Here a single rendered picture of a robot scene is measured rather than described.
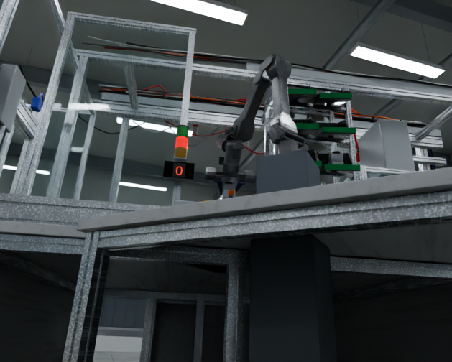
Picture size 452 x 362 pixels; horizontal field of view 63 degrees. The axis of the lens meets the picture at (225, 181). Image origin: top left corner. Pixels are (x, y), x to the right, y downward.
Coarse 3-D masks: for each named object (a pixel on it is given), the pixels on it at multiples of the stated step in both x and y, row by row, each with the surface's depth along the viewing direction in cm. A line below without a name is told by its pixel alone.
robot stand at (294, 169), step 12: (276, 156) 98; (288, 156) 96; (300, 156) 95; (264, 168) 98; (276, 168) 97; (288, 168) 95; (300, 168) 93; (312, 168) 98; (264, 180) 97; (276, 180) 95; (288, 180) 94; (300, 180) 92; (312, 180) 96; (264, 192) 96
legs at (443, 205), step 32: (448, 192) 56; (160, 224) 81; (192, 224) 77; (224, 224) 73; (256, 224) 71; (288, 224) 67; (320, 224) 64; (352, 224) 61; (384, 224) 61; (416, 224) 60; (96, 256) 87; (256, 256) 89; (288, 256) 85; (320, 256) 88; (96, 288) 86; (256, 288) 86; (288, 288) 83; (320, 288) 83; (96, 320) 84; (256, 320) 84; (288, 320) 80; (320, 320) 79; (64, 352) 80; (256, 352) 81; (288, 352) 78; (320, 352) 76
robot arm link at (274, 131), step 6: (270, 126) 108; (276, 126) 106; (270, 132) 107; (276, 132) 104; (282, 132) 102; (288, 132) 103; (270, 138) 107; (276, 138) 103; (282, 138) 102; (288, 138) 103; (294, 138) 105; (300, 138) 105; (300, 144) 106
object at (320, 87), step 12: (288, 84) 162; (300, 84) 163; (312, 84) 164; (264, 108) 178; (348, 108) 161; (264, 120) 175; (348, 120) 159; (264, 132) 173; (264, 144) 170; (276, 144) 150; (348, 144) 157; (264, 156) 168; (336, 180) 166
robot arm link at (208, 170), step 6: (228, 162) 129; (234, 162) 130; (210, 168) 134; (228, 168) 131; (234, 168) 131; (210, 174) 131; (216, 174) 133; (222, 174) 134; (228, 174) 131; (234, 174) 131; (240, 174) 134; (246, 174) 133; (252, 174) 134; (246, 180) 133; (252, 180) 133
